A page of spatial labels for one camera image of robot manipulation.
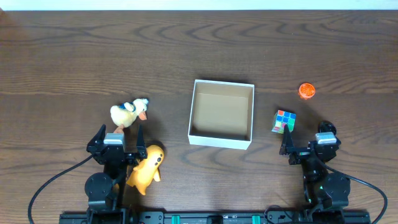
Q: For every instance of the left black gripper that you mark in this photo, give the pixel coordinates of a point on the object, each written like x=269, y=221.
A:
x=115, y=150

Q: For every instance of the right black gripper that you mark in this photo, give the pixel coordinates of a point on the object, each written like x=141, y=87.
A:
x=288, y=148

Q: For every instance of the colourful puzzle cube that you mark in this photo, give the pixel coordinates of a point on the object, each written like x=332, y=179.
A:
x=282, y=120

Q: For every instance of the plush yellow duck toy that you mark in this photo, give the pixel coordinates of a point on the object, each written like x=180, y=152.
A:
x=125, y=114

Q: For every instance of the orange rubber penguin toy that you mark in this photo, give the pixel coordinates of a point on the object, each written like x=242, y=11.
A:
x=147, y=170

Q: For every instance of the black round spinner toy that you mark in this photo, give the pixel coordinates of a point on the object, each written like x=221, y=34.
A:
x=326, y=126

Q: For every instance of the orange round spinner toy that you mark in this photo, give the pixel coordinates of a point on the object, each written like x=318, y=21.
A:
x=306, y=91

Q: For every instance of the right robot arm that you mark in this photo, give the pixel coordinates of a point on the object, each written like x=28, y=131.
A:
x=326, y=192

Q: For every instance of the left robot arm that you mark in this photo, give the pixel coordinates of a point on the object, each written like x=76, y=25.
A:
x=105, y=189

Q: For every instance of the white cardboard box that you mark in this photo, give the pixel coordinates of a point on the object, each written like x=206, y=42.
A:
x=221, y=114

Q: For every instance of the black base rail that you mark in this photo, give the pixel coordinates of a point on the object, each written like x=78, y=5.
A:
x=270, y=216

